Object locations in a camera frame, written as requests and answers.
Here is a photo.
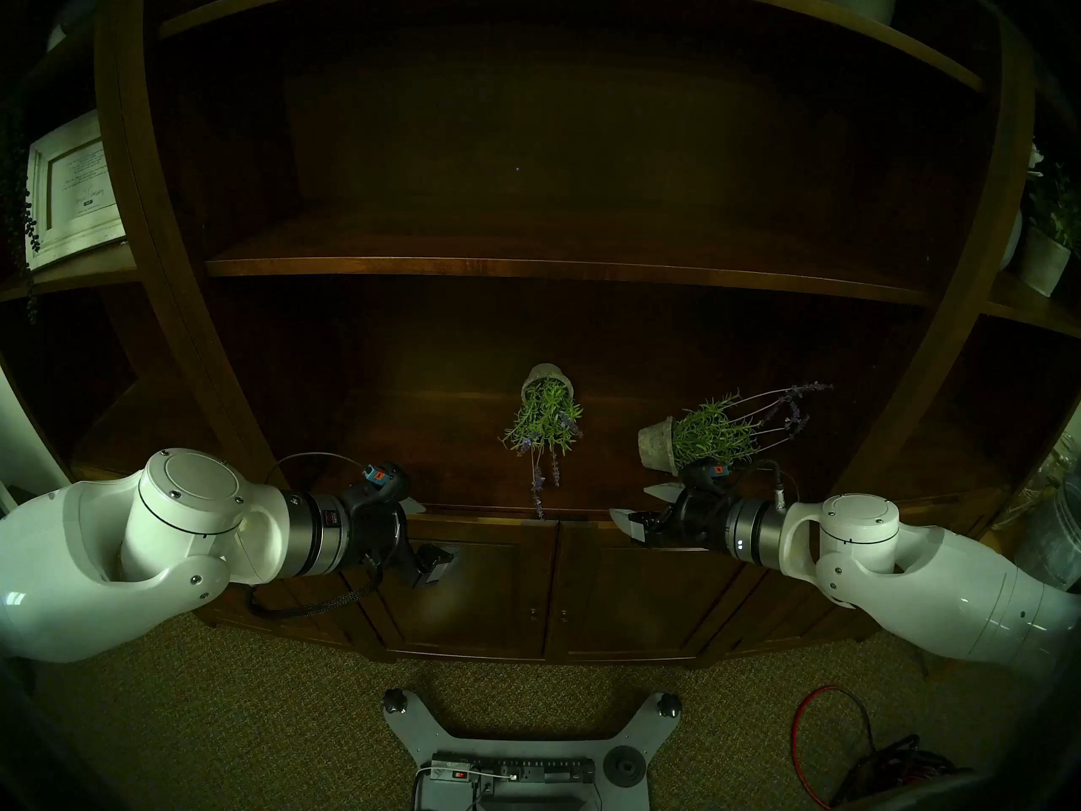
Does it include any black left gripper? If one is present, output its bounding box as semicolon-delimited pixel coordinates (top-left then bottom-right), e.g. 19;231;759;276
340;463;458;596

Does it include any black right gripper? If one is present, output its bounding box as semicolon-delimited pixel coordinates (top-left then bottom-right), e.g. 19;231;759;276
609;460;737;554

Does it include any fake lavender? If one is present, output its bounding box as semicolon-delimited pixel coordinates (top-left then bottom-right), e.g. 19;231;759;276
638;383;834;474
501;362;585;521

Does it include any green plant in white pot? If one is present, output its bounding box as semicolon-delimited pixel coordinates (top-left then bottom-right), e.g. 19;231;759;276
1013;142;1081;299

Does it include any dark hanging vine plant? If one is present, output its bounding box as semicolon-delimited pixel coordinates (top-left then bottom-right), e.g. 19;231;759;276
0;100;43;324

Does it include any black round caster disc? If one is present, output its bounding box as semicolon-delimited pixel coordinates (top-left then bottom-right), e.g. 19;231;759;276
606;743;647;787

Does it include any dark wooden bookcase cabinet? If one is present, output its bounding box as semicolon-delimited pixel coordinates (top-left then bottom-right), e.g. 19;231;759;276
0;0;1081;671

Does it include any white framed certificate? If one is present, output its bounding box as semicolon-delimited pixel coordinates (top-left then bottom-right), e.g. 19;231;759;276
25;111;129;271

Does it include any thin grey wrist wire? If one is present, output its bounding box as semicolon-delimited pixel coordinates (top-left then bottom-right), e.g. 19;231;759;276
266;452;377;491

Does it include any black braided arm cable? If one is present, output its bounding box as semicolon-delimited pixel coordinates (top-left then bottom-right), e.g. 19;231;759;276
245;514;406;623

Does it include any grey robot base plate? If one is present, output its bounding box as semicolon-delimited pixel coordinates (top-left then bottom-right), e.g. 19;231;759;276
382;689;683;811

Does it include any power strip with red switch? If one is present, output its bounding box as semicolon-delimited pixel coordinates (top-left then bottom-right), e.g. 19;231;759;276
431;754;596;787

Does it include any red extension cable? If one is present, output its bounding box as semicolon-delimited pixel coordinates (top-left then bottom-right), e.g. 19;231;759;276
790;685;875;811

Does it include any black cable reel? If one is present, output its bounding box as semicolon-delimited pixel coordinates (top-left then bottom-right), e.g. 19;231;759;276
832;733;972;811

